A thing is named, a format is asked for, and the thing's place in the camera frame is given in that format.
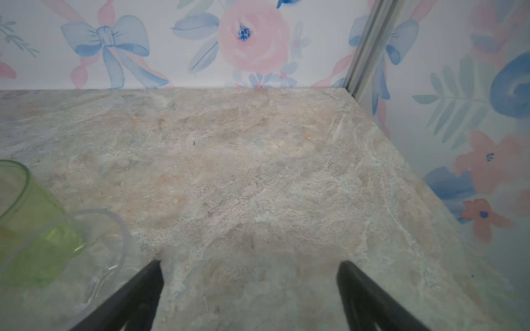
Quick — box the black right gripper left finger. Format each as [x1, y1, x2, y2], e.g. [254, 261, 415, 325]
[72, 260, 164, 331]

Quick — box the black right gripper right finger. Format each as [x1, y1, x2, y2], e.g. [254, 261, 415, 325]
[336, 261, 428, 330]

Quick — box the clear plastic cup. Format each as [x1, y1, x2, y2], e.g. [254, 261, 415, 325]
[1, 209, 143, 330]

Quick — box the green plastic cup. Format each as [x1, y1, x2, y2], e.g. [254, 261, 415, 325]
[1, 160, 85, 287]

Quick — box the aluminium corner post right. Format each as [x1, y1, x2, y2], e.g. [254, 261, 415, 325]
[344, 0, 406, 99]

